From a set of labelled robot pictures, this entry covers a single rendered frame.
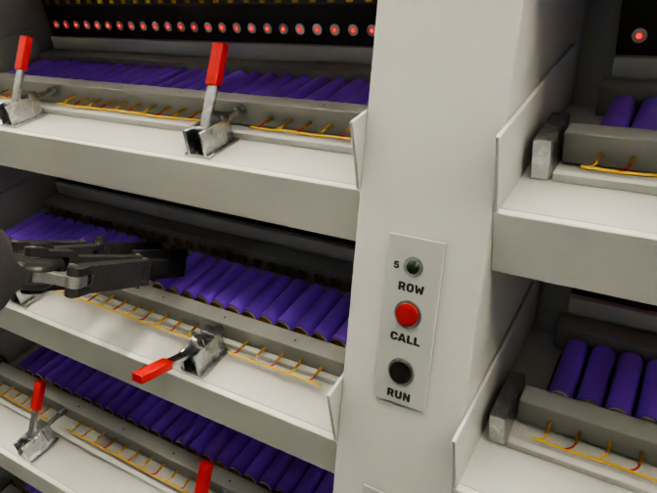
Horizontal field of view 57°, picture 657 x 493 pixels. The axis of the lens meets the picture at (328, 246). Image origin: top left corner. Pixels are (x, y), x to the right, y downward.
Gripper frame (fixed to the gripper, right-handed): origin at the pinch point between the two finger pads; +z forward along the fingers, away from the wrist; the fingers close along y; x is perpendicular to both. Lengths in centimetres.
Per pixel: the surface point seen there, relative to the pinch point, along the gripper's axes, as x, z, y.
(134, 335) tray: -7.3, -2.1, 1.7
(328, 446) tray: -9.4, -3.7, 26.2
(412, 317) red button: 3.1, -6.6, 32.2
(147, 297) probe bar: -3.7, -0.6, 1.3
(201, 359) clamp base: -6.4, -3.7, 12.2
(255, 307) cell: -2.2, 2.7, 12.6
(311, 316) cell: -1.7, 3.5, 18.5
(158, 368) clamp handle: -6.4, -8.5, 11.7
